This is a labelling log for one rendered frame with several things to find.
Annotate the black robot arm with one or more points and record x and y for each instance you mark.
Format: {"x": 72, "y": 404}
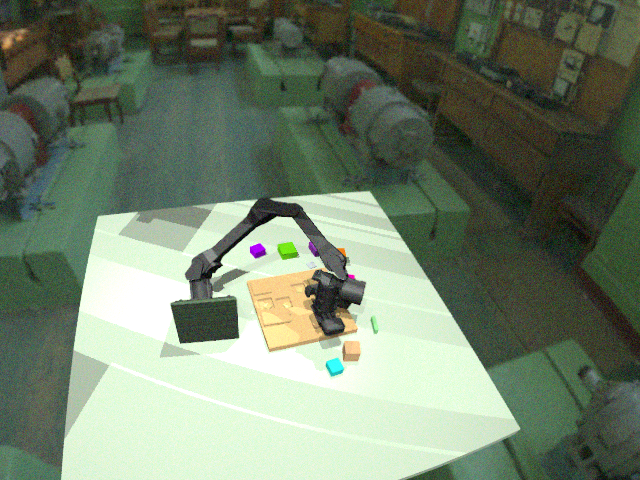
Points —
{"x": 204, "y": 264}

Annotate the teal cube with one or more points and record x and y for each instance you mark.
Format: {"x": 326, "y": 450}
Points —
{"x": 334, "y": 367}

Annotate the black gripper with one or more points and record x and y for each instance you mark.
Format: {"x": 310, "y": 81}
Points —
{"x": 324, "y": 312}

